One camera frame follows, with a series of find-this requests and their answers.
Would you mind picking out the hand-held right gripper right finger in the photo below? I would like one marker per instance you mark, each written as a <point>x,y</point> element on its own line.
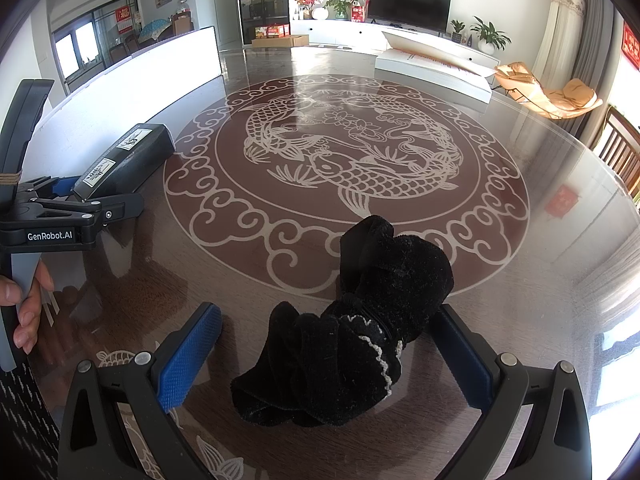
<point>462,360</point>

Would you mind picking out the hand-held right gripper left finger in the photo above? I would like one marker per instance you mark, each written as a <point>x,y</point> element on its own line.
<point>192,355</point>

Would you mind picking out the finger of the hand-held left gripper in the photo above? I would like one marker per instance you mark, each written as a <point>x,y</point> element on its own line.
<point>120,207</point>
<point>65,188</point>

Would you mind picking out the black box with white labels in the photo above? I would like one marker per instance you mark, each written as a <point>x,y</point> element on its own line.
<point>135,155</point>

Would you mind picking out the beige rubber band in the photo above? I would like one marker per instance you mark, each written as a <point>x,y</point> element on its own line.
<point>10,178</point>

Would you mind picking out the black velvet cloth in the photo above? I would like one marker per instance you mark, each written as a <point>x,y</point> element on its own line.
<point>350,350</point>

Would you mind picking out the white partition board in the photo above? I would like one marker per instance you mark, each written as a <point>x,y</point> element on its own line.
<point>150,75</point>

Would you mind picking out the person's left hand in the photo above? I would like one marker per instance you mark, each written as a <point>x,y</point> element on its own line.
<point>30,325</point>

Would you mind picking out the dark patterned clothing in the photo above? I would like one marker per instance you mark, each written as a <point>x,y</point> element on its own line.
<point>25,430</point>

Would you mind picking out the orange boxes on floor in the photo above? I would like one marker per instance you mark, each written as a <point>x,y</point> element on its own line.
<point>272,31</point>

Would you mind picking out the wooden dining chair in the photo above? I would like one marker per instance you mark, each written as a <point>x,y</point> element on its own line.
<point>620,150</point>

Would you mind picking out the orange lounge chair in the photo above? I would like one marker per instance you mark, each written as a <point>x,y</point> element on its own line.
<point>550,97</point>

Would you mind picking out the red flower arrangement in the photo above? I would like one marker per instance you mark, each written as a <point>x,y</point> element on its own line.
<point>307,2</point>

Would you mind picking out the white round vase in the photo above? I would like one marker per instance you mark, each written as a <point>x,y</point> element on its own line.
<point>320,13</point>

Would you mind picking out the white flat cardboard box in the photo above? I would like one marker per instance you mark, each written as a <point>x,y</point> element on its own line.
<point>440,80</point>

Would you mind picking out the white television cabinet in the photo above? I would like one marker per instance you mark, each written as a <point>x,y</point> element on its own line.
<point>340,27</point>

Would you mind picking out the green potted plant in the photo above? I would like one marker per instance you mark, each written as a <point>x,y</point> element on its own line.
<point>340,5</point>

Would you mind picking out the red gift box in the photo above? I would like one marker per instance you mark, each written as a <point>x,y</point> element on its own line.
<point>358,12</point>

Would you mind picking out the leafy plant in white pot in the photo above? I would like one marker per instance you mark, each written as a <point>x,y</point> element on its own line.
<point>490,35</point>

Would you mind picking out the small potted plant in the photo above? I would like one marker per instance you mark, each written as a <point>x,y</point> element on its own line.
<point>456,30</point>

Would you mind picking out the cream cloth-covered standing unit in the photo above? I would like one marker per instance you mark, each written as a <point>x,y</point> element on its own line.
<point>557,35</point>

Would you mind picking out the black television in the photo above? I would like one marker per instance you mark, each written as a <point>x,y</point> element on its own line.
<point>407,5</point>

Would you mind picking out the grey curtain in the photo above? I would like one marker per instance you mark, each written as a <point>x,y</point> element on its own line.
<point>597,35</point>

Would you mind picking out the red wall calendar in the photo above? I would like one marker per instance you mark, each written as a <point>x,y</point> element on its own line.
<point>125,20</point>

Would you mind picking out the red wall hanging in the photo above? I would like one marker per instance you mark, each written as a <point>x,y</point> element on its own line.
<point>631,47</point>

